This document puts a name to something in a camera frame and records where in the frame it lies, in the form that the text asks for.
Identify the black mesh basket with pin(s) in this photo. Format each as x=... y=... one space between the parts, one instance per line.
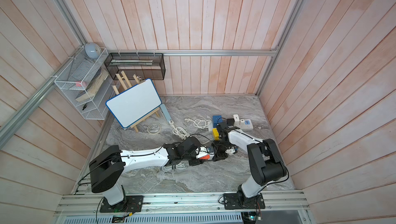
x=145 y=65

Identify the grey round speaker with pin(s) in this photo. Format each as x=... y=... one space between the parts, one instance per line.
x=92 y=50

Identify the blue cube socket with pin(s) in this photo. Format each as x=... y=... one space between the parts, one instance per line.
x=216 y=119

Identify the red cube socket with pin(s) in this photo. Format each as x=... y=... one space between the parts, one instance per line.
x=203 y=155

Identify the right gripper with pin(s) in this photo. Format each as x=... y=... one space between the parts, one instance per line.
x=217 y=154

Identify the yellow cube socket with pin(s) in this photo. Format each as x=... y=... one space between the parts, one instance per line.
x=215 y=134

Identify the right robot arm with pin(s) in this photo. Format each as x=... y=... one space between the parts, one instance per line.
x=265 y=162

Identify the wooden block on shelf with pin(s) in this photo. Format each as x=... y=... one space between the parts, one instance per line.
x=93 y=86

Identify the white wire shelf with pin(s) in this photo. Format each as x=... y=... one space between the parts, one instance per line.
x=76 y=77

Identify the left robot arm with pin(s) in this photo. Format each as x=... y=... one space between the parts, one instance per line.
x=106 y=169

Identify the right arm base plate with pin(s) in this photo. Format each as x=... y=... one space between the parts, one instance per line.
x=236 y=201

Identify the whiteboard with blue frame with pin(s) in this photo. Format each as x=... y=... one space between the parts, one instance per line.
x=133 y=104

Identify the white power strip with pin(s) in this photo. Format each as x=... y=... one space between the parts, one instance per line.
x=245 y=125

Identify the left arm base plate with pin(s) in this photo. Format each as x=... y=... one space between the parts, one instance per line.
x=130 y=204

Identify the wooden easel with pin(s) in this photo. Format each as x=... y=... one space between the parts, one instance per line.
x=125 y=85

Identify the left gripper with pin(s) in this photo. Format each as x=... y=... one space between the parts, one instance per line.
x=194 y=162

